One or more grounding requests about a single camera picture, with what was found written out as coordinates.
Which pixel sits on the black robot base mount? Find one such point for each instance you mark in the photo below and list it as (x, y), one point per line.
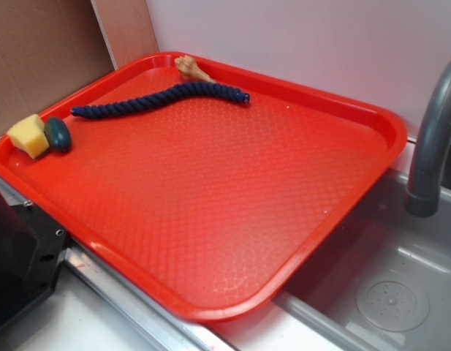
(32, 246)

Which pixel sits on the dark teal oval toy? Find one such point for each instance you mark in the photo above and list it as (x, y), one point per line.
(58, 135)

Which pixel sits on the grey plastic faucet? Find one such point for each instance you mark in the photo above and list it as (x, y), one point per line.
(430, 168)

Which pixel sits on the yellow cheese wedge toy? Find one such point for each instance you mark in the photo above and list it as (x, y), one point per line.
(28, 135)

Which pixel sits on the red plastic tray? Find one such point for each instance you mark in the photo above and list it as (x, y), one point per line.
(206, 205)

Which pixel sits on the silver metal rail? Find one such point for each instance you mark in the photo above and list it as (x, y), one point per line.
(160, 328)

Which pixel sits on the grey plastic sink basin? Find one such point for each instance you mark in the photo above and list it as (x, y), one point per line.
(380, 281)

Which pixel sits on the brown cardboard panel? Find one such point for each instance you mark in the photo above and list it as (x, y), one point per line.
(48, 50)

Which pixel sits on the tan seashell toy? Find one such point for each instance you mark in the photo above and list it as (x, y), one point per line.
(190, 71)

